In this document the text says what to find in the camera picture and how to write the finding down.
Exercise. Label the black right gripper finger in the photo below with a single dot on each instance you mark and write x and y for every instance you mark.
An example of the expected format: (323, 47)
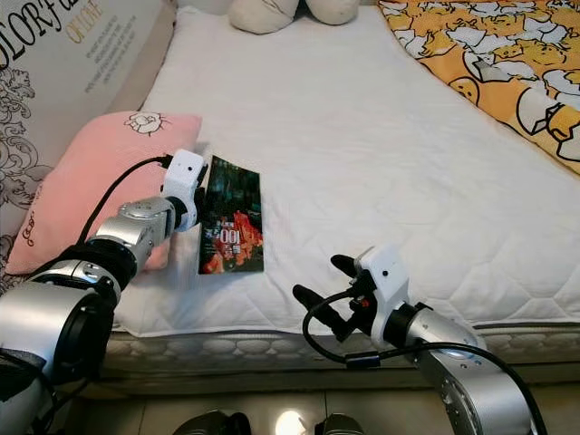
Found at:
(349, 267)
(324, 311)

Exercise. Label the dark cover book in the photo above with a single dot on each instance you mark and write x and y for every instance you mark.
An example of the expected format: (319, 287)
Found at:
(231, 227)

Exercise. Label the yellow cartoon print blanket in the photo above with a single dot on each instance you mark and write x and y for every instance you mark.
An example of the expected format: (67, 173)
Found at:
(489, 54)

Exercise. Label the pink pillow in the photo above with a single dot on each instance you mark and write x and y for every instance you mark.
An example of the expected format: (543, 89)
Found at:
(82, 181)

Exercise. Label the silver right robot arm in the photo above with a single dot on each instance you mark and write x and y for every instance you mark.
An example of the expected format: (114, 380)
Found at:
(471, 381)

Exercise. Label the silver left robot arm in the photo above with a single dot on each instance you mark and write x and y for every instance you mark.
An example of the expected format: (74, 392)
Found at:
(45, 317)

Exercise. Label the white mattress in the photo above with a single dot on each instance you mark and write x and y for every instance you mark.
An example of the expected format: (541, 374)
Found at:
(236, 349)

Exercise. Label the white quilted mattress pad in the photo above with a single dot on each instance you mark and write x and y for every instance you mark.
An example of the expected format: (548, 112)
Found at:
(372, 163)

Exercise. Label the grey left robot leg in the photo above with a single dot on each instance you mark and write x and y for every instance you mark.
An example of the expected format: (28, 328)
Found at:
(208, 424)

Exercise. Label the grey floral print bedding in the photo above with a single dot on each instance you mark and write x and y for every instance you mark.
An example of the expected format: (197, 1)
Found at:
(45, 36)

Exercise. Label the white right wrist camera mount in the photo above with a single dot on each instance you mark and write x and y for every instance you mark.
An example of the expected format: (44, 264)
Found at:
(388, 276)

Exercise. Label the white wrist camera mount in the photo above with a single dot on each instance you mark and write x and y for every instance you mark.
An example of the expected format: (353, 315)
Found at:
(186, 181)
(388, 276)

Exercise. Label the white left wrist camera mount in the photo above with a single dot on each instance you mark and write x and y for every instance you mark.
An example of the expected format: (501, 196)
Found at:
(186, 181)

